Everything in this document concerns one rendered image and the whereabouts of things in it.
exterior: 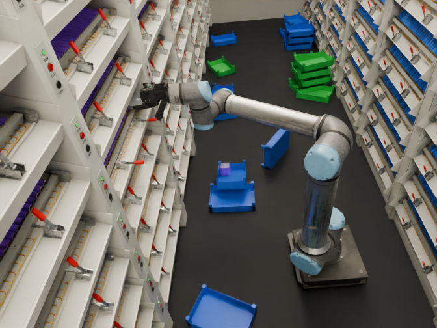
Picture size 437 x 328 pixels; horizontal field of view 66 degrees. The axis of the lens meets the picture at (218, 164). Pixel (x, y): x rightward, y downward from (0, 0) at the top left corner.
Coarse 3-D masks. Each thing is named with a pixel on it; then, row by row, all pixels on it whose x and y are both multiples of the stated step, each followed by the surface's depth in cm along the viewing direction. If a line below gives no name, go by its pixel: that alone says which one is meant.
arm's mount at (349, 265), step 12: (348, 228) 189; (348, 240) 184; (348, 252) 179; (324, 264) 175; (336, 264) 174; (348, 264) 174; (360, 264) 173; (300, 276) 179; (312, 276) 171; (324, 276) 170; (336, 276) 170; (348, 276) 169; (360, 276) 169
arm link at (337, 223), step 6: (336, 210) 167; (336, 216) 164; (342, 216) 164; (330, 222) 161; (336, 222) 161; (342, 222) 161; (330, 228) 159; (336, 228) 160; (342, 228) 164; (330, 234) 160; (336, 234) 162; (336, 240) 162
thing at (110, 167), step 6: (132, 114) 144; (132, 120) 143; (126, 126) 137; (126, 132) 134; (132, 132) 137; (120, 138) 131; (120, 144) 128; (126, 144) 131; (114, 150) 125; (120, 150) 128; (114, 156) 123; (114, 162) 121; (108, 168) 118
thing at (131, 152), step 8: (144, 112) 150; (136, 128) 141; (144, 128) 144; (128, 136) 136; (136, 136) 137; (128, 144) 133; (136, 144) 134; (128, 152) 130; (136, 152) 131; (128, 160) 127; (120, 176) 120; (128, 176) 121; (120, 184) 117; (120, 192) 115; (120, 200) 113
